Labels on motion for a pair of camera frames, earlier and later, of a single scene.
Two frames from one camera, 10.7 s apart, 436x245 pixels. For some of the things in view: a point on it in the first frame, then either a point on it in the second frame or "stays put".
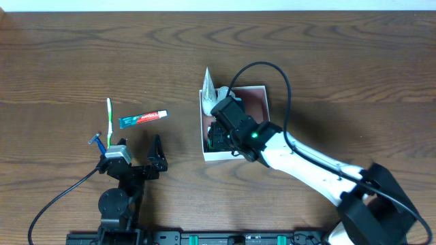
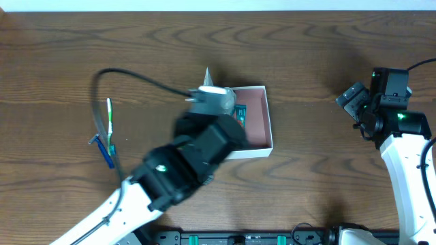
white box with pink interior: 254,99 stays put
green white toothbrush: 109,104 stays put
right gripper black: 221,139 -> 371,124
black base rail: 200,237 stays put
